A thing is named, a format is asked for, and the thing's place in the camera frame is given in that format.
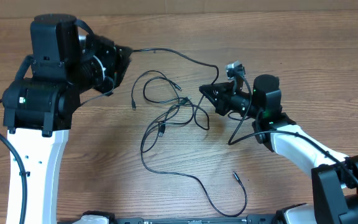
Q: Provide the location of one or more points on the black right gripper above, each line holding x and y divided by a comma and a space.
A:
220, 98

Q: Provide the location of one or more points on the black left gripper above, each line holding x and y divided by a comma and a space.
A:
119, 60

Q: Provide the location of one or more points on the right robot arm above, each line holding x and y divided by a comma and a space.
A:
334, 175

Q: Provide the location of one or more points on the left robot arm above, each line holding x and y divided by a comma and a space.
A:
67, 60

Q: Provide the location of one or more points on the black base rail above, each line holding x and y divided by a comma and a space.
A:
182, 220

